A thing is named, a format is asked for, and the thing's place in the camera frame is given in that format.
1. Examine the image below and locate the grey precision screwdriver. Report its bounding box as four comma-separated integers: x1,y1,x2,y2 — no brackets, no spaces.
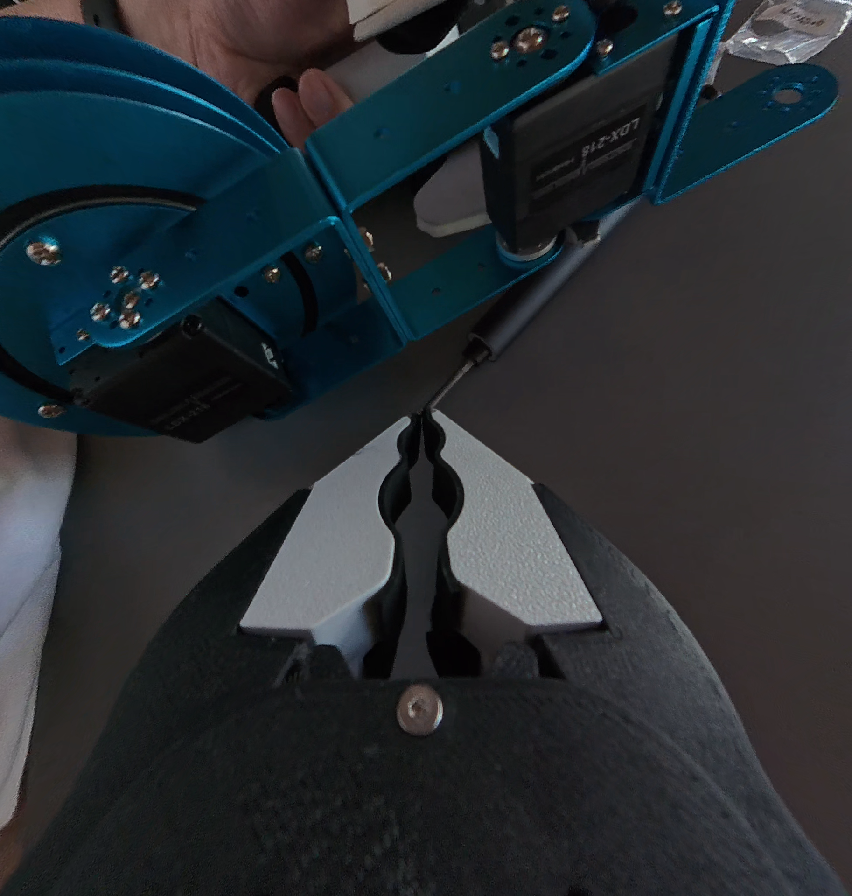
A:
423,199,640,415

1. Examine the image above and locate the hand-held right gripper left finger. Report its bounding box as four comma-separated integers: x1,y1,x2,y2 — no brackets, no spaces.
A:
240,414,427,679

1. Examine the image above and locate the person's left hand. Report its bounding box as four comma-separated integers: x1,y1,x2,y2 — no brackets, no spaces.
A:
118,0,362,151

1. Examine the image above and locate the person's white shirt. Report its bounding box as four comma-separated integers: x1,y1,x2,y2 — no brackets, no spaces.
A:
0,409,78,851

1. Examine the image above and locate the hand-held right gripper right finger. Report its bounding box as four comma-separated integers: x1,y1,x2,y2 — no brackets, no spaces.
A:
423,410,605,679

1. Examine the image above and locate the dark grey desk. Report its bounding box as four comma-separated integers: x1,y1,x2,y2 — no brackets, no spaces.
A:
20,0,852,778

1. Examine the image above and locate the small labelled clear plastic bag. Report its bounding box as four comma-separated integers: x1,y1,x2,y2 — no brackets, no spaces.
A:
723,0,852,68

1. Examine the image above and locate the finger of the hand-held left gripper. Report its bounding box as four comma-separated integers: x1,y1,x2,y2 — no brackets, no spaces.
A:
413,150,496,236

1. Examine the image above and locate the blue metal toy robot arm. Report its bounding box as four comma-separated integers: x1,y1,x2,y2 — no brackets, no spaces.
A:
0,0,840,443

